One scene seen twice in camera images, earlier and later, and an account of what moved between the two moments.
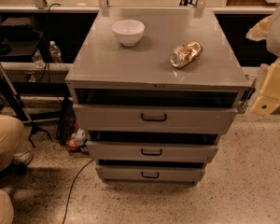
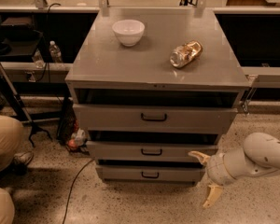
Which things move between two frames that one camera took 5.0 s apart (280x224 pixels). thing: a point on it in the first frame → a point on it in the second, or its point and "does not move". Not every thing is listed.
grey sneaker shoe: (25, 157) does not move
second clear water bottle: (38, 60) does not move
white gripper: (279, 36) → (217, 169)
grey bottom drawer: (150, 174) does not move
